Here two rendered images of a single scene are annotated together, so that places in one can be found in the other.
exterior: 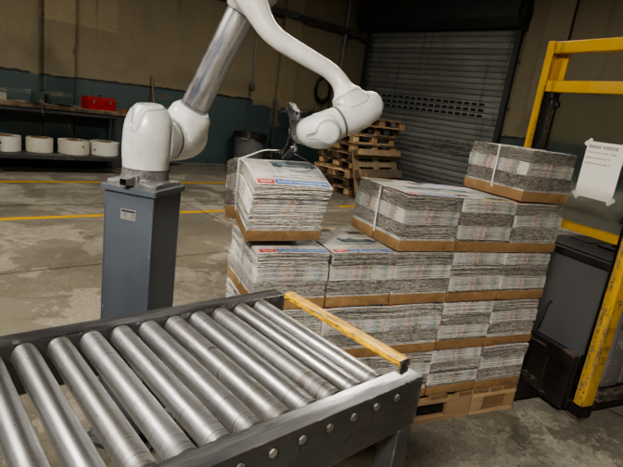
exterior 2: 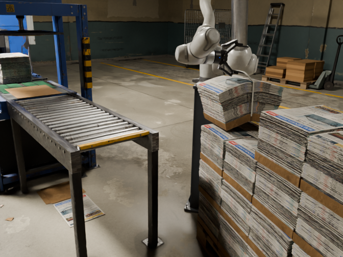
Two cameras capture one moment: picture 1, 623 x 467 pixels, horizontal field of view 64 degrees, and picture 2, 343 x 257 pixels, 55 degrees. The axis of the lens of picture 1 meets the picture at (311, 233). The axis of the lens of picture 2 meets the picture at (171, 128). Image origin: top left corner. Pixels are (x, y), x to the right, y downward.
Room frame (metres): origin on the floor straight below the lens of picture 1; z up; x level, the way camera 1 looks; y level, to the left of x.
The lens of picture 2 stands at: (1.62, -1.77, 1.45)
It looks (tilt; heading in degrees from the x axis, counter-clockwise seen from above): 19 degrees down; 95
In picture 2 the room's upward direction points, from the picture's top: 1 degrees clockwise
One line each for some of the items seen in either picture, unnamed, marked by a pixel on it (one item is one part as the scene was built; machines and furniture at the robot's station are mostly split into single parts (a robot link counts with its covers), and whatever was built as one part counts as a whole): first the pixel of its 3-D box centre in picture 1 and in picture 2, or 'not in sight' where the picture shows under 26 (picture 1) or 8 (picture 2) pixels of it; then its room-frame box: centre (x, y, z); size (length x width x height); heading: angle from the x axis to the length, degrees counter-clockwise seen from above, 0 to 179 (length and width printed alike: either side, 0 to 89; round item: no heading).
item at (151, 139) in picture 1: (149, 135); (212, 60); (1.71, 0.60, 1.17); 0.18 x 0.16 x 0.22; 165
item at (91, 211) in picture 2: not in sight; (78, 209); (0.72, 0.42, 0.00); 0.37 x 0.28 x 0.01; 133
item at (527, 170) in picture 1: (492, 276); not in sight; (2.38, -0.93, 0.65); 0.39 x 0.30 x 1.29; 25
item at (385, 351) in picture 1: (339, 324); (116, 139); (1.18, -0.10, 0.81); 0.43 x 0.03 x 0.02; 43
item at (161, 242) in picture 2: not in sight; (152, 241); (1.35, 0.09, 0.01); 0.14 x 0.14 x 0.01; 43
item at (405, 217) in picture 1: (404, 213); (313, 143); (2.12, -0.39, 0.95); 0.38 x 0.29 x 0.23; 27
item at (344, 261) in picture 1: (359, 326); (278, 229); (2.06, -0.27, 0.42); 1.17 x 0.39 x 0.83; 115
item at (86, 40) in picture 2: not in sight; (87, 62); (0.60, 1.17, 1.05); 0.05 x 0.05 x 0.45; 43
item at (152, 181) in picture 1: (142, 176); (207, 80); (1.68, 0.60, 1.03); 0.22 x 0.18 x 0.06; 168
